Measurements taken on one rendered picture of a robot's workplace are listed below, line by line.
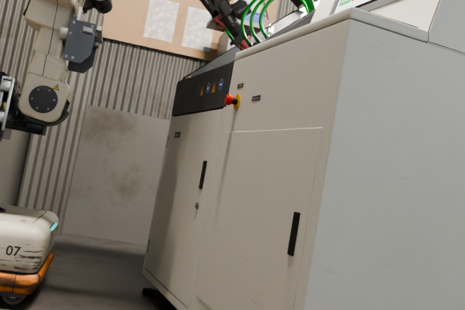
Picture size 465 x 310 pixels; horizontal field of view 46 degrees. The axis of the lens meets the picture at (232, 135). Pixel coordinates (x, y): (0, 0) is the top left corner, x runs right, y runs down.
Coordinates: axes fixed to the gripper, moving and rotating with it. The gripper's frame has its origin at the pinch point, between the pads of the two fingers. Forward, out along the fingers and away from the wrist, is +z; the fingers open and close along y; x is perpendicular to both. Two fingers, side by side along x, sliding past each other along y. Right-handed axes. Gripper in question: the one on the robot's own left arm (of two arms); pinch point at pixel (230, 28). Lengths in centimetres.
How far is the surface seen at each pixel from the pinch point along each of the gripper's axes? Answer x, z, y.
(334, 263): 22, 119, -74
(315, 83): 0, 83, -78
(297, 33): -6, 65, -71
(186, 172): 49, 47, -7
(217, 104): 23, 44, -29
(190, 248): 60, 77, -17
